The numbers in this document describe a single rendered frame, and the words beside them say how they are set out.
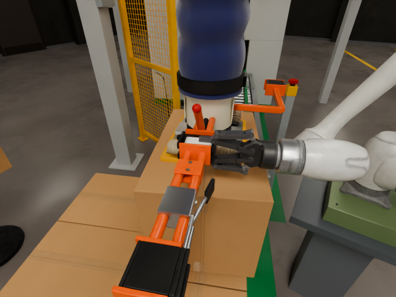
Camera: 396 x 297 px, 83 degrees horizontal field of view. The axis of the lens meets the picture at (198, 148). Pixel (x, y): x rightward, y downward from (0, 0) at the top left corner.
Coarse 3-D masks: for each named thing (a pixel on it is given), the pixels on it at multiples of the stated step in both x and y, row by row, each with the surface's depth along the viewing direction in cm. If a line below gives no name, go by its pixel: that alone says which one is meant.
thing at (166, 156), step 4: (180, 120) 99; (184, 120) 98; (172, 136) 88; (176, 136) 87; (164, 148) 81; (164, 152) 79; (168, 152) 78; (160, 156) 77; (164, 156) 77; (168, 156) 77; (172, 156) 77; (176, 156) 77; (164, 160) 77; (168, 160) 77; (172, 160) 76; (176, 160) 76
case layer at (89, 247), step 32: (96, 192) 138; (128, 192) 138; (64, 224) 119; (96, 224) 119; (128, 224) 119; (32, 256) 104; (64, 256) 104; (96, 256) 104; (128, 256) 104; (32, 288) 93; (64, 288) 93; (96, 288) 93; (192, 288) 93; (224, 288) 93
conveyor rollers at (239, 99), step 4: (248, 80) 317; (248, 84) 302; (248, 88) 295; (248, 92) 280; (236, 96) 267; (240, 96) 267; (248, 96) 273; (236, 100) 260; (240, 100) 259; (248, 100) 258
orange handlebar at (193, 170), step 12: (276, 96) 91; (240, 108) 83; (252, 108) 82; (264, 108) 82; (276, 108) 81; (204, 156) 56; (180, 168) 51; (192, 168) 51; (180, 180) 49; (192, 180) 48; (156, 228) 38; (180, 228) 38; (180, 240) 36
